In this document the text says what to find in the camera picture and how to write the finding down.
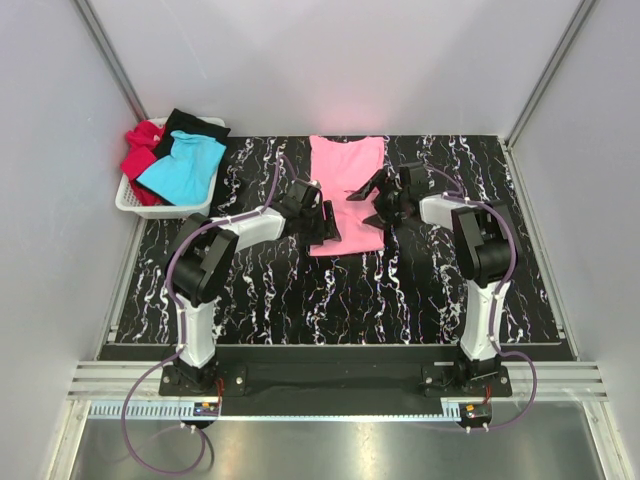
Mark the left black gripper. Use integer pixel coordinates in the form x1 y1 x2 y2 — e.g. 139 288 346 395
298 202 340 247

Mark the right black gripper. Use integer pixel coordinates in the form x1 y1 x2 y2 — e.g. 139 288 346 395
347 170 408 232

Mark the cyan t shirt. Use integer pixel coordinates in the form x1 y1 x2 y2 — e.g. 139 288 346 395
136 130 226 206

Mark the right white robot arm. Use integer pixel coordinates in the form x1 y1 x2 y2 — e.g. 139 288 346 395
347 163 519 397

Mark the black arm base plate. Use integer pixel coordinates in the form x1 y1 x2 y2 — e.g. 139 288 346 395
159 345 512 417

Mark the white plastic basket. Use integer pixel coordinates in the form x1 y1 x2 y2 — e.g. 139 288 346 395
115 116 227 218

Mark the pink t shirt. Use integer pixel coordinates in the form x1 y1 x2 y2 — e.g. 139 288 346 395
309 136 385 257

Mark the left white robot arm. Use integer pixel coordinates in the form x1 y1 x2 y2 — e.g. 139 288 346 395
164 179 341 396

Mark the left control board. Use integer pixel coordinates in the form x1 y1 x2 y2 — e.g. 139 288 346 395
193 402 221 417

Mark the red t shirt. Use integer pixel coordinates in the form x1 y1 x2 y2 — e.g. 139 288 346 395
120 120 164 207

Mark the black t shirt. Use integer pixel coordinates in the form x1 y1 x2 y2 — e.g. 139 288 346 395
152 108 231 159

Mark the aluminium frame rail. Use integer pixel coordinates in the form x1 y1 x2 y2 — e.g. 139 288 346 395
69 361 608 402

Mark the right control board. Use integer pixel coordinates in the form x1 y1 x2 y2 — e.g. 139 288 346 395
463 402 492 419

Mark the control board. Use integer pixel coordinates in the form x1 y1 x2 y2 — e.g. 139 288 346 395
193 402 221 417
463 402 492 419

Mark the white slotted cable duct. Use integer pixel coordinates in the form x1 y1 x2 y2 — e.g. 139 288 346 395
88 400 220 421

